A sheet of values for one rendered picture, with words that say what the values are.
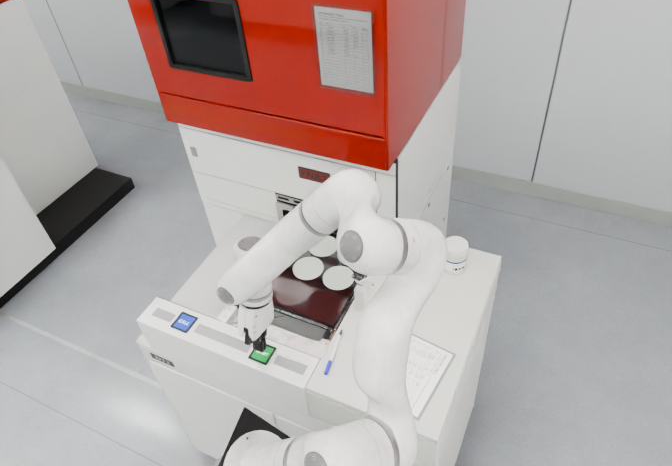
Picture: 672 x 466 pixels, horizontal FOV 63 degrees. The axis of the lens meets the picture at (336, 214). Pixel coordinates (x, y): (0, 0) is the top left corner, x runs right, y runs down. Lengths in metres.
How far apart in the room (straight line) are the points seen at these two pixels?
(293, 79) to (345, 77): 0.16
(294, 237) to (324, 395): 0.46
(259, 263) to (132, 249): 2.26
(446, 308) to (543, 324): 1.30
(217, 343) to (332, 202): 0.67
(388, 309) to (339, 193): 0.23
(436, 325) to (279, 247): 0.56
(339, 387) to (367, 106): 0.73
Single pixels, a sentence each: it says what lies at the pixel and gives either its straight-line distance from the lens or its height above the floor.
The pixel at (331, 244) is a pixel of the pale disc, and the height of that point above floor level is 0.90.
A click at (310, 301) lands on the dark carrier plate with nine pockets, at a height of 0.90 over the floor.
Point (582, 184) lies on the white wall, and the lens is 3.37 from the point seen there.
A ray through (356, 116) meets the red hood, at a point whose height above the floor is 1.39.
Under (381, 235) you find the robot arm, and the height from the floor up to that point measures 1.58.
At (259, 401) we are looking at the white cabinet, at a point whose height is 0.78.
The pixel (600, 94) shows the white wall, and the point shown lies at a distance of 3.06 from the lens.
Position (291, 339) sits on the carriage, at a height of 0.88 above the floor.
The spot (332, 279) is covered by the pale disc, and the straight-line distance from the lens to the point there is 1.72.
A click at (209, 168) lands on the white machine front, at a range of 2.06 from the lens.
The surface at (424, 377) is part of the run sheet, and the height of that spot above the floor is 0.97.
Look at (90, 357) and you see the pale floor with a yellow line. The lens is 2.97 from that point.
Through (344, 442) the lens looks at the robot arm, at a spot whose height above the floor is 1.29.
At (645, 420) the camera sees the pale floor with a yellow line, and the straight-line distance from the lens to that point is 2.68.
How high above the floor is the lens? 2.20
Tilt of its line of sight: 42 degrees down
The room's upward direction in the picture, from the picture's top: 6 degrees counter-clockwise
